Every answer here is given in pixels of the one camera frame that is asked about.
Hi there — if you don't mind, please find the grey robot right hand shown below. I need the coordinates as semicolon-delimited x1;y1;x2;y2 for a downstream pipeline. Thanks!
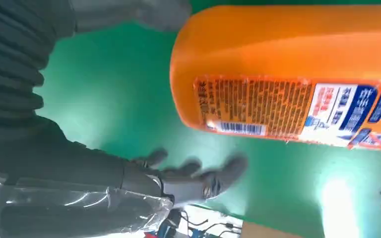
0;0;249;238

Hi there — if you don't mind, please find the green table mat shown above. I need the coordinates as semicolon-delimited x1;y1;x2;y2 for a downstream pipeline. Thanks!
34;0;381;238

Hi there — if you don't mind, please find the white table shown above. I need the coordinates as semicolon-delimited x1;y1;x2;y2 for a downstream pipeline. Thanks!
174;205;244;238

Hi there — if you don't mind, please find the brown cardboard box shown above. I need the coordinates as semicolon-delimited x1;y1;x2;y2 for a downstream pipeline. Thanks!
241;222;305;238

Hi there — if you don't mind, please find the long black cable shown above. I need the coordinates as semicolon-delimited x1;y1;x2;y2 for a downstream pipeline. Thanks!
180;210;208;228

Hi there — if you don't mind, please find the short black cable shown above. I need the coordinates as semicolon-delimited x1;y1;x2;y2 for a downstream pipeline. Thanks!
207;223;242;238

